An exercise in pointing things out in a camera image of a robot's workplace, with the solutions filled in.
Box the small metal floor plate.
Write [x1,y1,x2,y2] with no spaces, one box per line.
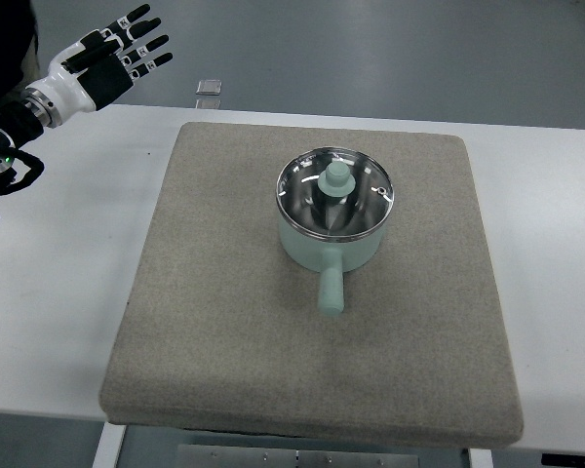
[196,79,222,96]

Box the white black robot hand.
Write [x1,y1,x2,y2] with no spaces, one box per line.
[21,4,173,128]

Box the grey metal plate under table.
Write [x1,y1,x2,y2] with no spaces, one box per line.
[175,445,420,468]

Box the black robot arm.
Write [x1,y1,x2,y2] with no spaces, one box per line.
[0,98,50,175]

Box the mint green saucepan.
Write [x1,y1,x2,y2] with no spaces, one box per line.
[278,215,386,316]

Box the glass lid with green knob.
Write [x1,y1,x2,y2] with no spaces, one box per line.
[276,147,395,242]

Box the beige felt mat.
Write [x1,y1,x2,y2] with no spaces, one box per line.
[99,123,524,448]

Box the black object at bottom right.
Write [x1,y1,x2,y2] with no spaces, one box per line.
[540,453,585,468]

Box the black braided cable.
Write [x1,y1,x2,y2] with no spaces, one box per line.
[0,148,46,239]

